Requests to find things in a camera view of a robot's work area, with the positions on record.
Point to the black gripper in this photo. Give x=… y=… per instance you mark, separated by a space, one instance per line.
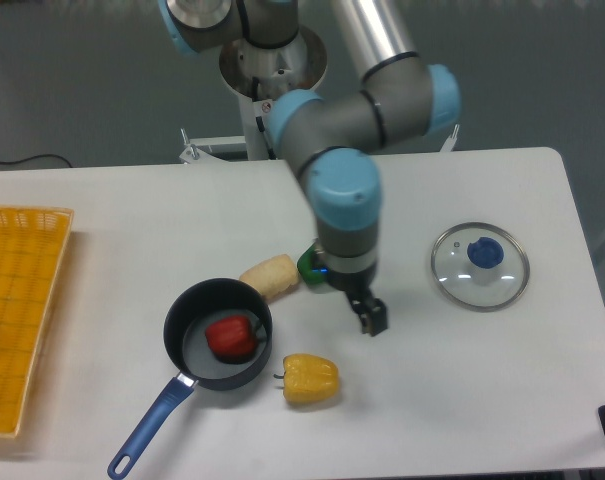
x=353 y=276

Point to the red bell pepper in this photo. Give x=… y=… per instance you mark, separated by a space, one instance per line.
x=234 y=339

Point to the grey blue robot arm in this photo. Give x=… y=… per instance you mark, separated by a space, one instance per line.
x=342 y=185

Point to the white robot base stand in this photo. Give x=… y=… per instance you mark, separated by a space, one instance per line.
x=284 y=117

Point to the green bell pepper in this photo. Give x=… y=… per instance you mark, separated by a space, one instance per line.
x=311 y=268

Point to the yellow bell pepper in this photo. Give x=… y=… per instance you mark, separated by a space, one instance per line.
x=309 y=379

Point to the beige bread roll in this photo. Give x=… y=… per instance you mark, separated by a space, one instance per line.
x=272 y=277

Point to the glass lid blue knob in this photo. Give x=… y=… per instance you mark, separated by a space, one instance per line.
x=479 y=266

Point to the yellow woven basket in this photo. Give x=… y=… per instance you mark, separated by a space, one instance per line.
x=33 y=243

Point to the dark pot blue handle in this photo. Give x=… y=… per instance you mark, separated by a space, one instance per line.
x=184 y=338

